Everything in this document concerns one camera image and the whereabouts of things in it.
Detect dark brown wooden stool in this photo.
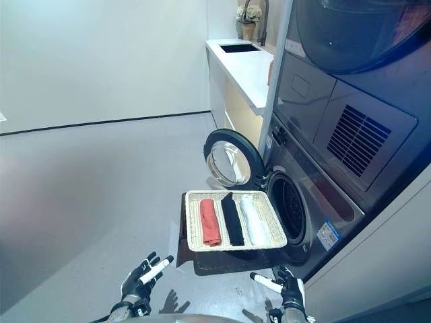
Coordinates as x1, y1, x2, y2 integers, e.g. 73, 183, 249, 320
175, 193, 280, 277

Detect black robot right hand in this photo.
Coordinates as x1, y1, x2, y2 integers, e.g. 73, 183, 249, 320
249, 264, 306, 306

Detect white cloth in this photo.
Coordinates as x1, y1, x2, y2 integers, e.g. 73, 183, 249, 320
238, 196, 273, 246

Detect black cloth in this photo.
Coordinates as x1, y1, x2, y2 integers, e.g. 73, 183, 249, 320
220, 192, 246, 246

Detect red cloth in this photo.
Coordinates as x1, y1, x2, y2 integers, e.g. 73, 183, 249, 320
199, 199, 222, 248

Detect black countertop sink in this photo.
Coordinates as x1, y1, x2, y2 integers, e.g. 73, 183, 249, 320
218, 42, 257, 54

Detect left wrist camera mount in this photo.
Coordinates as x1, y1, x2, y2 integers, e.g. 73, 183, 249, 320
135, 297, 152, 316

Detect white woven wicker basket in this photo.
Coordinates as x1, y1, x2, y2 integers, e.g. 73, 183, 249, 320
185, 190, 288, 252

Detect blue energy label sticker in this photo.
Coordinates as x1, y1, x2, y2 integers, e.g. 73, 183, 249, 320
318, 220, 343, 252

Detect potted white flowers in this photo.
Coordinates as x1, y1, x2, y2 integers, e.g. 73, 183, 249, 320
235, 5, 263, 40

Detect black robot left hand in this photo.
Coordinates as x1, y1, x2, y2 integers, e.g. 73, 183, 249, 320
120, 251, 175, 303

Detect white sink cabinet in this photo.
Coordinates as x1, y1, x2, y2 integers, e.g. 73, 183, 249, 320
205, 38, 275, 142

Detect dark curved faucet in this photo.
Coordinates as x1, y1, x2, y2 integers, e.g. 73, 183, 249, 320
242, 0, 270, 46

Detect washing machine with round door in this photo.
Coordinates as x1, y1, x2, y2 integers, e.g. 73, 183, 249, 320
271, 0, 431, 203

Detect grey front-load washing machine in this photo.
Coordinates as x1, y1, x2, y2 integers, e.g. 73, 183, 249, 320
259, 110, 366, 280

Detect white upright cabinet panel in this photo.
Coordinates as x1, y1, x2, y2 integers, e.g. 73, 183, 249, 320
257, 0, 294, 159

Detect silver robot torso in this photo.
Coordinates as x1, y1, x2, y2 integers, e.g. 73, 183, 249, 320
158, 312, 270, 323

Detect round washing machine door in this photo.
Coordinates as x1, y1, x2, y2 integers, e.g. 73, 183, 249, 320
203, 129, 270, 192

